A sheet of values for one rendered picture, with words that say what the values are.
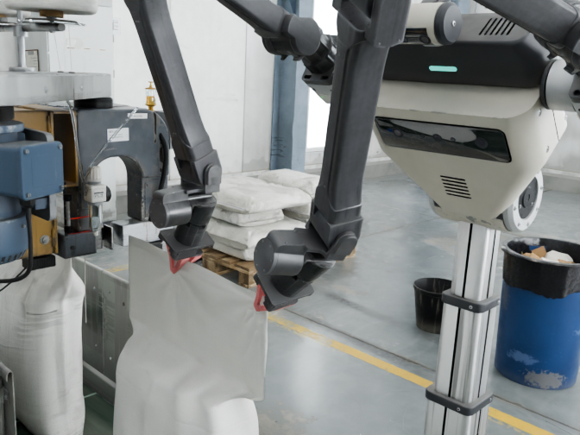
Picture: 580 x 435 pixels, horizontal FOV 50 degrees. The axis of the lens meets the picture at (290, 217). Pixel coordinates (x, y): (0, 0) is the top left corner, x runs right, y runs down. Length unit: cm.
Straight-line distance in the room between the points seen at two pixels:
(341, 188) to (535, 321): 239
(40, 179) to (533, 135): 87
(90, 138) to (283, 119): 604
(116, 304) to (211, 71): 483
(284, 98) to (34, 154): 638
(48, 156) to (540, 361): 263
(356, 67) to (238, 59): 627
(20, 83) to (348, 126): 59
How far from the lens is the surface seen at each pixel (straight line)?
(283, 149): 745
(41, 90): 124
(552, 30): 97
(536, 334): 324
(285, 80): 741
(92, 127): 147
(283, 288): 105
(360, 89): 81
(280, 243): 94
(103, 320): 233
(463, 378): 158
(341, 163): 87
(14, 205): 122
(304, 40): 133
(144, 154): 154
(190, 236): 126
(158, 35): 113
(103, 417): 210
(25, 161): 112
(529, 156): 124
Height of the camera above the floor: 145
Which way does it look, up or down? 13 degrees down
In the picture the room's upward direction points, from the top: 3 degrees clockwise
